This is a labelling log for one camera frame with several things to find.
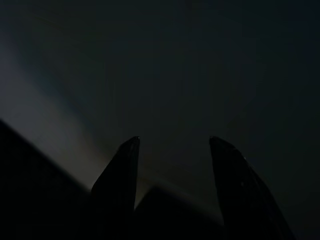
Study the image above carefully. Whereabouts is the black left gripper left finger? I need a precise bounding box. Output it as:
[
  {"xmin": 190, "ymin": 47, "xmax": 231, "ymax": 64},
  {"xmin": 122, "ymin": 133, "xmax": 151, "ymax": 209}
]
[{"xmin": 91, "ymin": 136, "xmax": 141, "ymax": 240}]

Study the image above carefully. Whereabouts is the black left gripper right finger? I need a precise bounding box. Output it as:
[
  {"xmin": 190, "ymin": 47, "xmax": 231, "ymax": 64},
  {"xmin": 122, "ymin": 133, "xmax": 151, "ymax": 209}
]
[{"xmin": 209, "ymin": 136, "xmax": 296, "ymax": 240}]

